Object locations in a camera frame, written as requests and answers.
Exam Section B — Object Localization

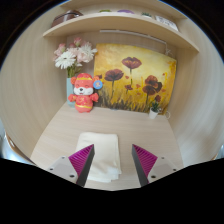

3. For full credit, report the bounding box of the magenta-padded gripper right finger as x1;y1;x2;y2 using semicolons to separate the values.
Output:
131;143;179;187

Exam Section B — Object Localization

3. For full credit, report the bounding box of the cream towel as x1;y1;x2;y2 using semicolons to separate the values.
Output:
74;131;123;184

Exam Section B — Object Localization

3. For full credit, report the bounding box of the pink and white flower bouquet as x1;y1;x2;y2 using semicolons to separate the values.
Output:
53;36;99;79

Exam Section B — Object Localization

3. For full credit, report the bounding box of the round purple sign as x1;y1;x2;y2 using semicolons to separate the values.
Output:
117;9;135;15

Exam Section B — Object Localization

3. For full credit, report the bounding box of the long wooden shelf board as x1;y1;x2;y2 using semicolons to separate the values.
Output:
42;12;200;54

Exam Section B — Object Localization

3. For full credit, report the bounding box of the small plant in white pot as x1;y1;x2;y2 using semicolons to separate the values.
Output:
148;100;161;120

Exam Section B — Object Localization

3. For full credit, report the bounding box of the white light bar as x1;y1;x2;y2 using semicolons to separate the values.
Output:
99;29;168;46

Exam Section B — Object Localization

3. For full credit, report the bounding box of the light blue vase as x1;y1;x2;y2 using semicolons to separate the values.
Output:
65;77;76;108

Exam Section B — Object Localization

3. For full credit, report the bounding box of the yellow poppy painting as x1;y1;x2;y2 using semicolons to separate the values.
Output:
93;43;178;114

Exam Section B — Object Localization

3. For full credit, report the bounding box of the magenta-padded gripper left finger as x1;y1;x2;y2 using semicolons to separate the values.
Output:
46;143;96;187

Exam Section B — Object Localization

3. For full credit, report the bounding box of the red plush mouse toy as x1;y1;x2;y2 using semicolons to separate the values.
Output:
67;72;104;114

